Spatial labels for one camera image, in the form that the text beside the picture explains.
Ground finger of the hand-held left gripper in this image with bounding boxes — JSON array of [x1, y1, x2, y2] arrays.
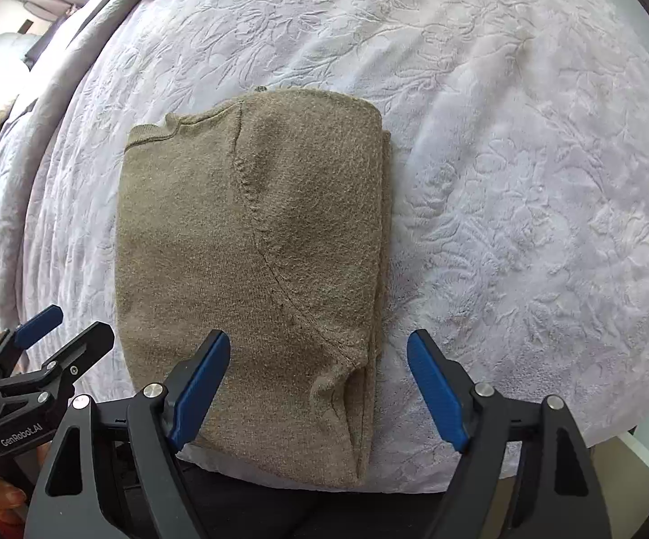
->
[[49, 321, 115, 399], [0, 304, 64, 374]]

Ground person's black pants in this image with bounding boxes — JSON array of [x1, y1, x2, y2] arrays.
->
[[178, 449, 471, 539]]

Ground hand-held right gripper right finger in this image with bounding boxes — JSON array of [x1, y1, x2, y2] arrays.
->
[[406, 328, 611, 539]]

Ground brown knit sweater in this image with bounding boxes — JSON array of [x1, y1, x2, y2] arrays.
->
[[115, 86, 395, 489]]

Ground lavender embossed blanket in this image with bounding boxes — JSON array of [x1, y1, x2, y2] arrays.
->
[[0, 0, 649, 481]]

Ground person's left hand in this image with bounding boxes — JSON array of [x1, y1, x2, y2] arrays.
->
[[0, 472, 27, 524]]

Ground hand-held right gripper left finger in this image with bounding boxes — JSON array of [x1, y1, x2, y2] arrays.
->
[[37, 330, 231, 539]]

